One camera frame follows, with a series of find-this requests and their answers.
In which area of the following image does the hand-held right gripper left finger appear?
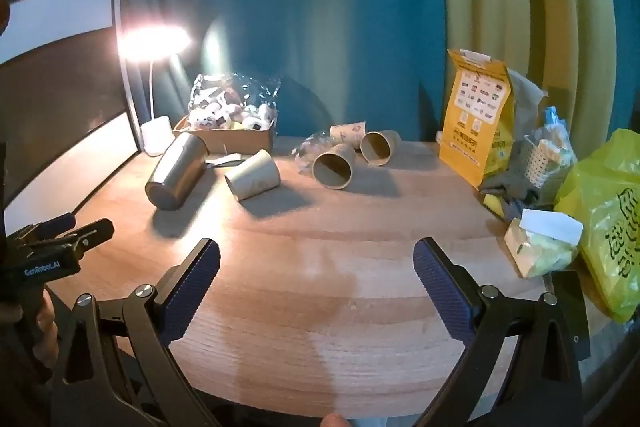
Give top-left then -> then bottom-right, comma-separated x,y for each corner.
50,237 -> 222,427

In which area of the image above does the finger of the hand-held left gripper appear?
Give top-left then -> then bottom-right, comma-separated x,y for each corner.
55,218 -> 115,259
25,213 -> 77,242

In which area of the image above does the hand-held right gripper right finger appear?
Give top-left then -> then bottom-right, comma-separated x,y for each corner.
412,237 -> 583,427

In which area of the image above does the stainless steel cup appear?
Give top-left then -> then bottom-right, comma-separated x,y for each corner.
144,131 -> 210,212

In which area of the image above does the printed brown paper cup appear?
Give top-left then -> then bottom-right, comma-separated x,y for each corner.
328,121 -> 368,152

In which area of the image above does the person's left hand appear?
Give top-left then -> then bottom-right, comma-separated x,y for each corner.
27,289 -> 60,360

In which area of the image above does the yellow sponge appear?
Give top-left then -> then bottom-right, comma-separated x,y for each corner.
482,193 -> 510,217

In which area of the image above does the tissue pack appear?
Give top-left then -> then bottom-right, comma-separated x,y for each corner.
503,209 -> 585,279

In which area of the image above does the white desk lamp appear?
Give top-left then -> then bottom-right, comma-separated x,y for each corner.
117,26 -> 192,158

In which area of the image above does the grey cloth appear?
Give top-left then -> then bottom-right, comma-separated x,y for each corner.
481,169 -> 542,208

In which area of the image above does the white plastic wrapper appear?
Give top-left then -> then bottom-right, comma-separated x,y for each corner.
204,153 -> 244,170

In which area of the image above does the cardboard box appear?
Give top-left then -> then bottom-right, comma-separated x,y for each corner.
172,114 -> 278,156

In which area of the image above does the white plastic basket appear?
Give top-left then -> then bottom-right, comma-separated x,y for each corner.
522,122 -> 577,194

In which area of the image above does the yellow printed paper bag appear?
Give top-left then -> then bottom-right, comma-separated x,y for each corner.
438,49 -> 515,189

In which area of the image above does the clear plastic bottle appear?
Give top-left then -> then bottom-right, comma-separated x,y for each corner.
291,131 -> 337,174

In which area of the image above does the yellow-green plastic bag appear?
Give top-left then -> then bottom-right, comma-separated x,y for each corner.
553,129 -> 640,324

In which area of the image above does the clear bag of plush toys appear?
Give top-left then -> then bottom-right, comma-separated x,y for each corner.
188,73 -> 281,131

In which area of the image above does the teal curtain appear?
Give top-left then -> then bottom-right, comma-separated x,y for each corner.
119,0 -> 447,144

